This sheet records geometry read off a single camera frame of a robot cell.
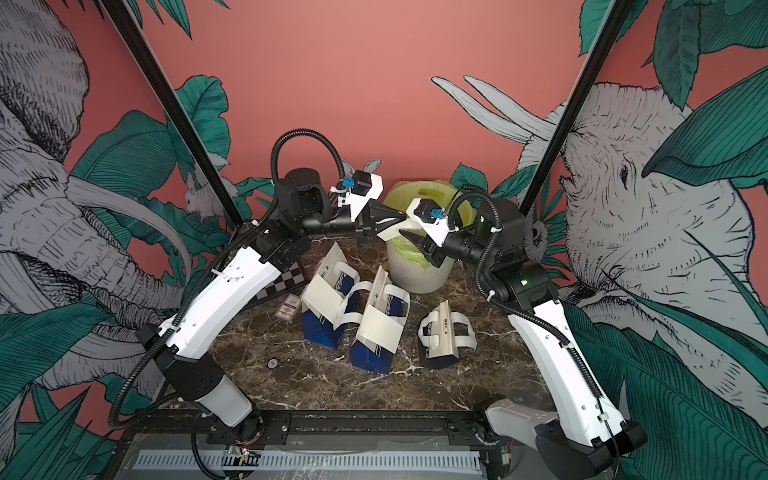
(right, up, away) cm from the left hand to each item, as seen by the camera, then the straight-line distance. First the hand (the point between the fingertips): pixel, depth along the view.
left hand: (403, 212), depth 56 cm
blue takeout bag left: (-16, -15, +28) cm, 36 cm away
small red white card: (-36, -26, +39) cm, 59 cm away
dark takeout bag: (+9, -26, +9) cm, 29 cm away
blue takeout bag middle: (-2, -20, +20) cm, 29 cm away
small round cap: (-37, -40, +29) cm, 62 cm away
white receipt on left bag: (-20, -19, +17) cm, 33 cm away
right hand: (+1, 0, +2) cm, 2 cm away
